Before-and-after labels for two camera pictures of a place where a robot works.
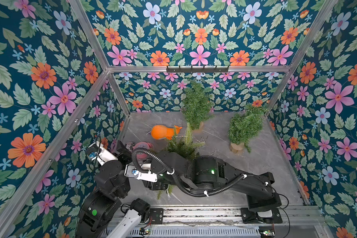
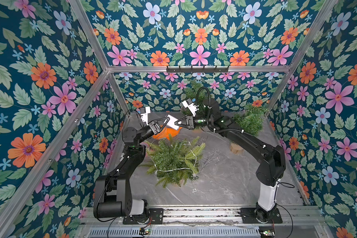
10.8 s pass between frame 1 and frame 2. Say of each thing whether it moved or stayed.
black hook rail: stayed
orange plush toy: stayed
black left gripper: moved
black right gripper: moved
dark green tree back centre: stayed
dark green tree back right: stayed
